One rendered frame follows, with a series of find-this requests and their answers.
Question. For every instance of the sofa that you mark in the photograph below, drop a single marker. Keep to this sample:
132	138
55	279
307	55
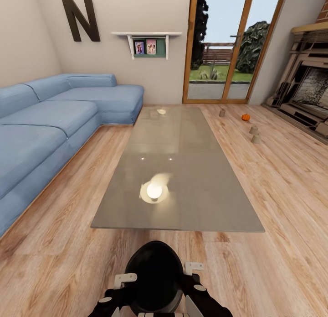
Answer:
45	122

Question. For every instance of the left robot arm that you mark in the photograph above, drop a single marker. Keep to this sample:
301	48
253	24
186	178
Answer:
116	297

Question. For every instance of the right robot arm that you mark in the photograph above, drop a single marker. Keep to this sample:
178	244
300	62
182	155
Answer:
198	303

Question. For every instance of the cauldron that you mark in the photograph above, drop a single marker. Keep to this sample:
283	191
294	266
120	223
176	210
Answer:
152	264

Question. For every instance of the door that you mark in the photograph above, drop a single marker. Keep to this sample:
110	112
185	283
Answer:
227	40

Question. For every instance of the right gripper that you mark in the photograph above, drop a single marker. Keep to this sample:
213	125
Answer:
179	279

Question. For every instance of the wood fireplace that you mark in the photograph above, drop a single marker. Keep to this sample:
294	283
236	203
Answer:
301	97

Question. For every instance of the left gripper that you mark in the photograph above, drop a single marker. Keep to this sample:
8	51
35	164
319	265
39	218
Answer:
126	294

